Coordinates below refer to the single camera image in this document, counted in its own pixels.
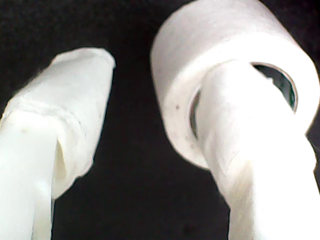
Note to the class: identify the small white tape roll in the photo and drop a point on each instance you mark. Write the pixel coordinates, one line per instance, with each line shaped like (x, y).
(187, 50)

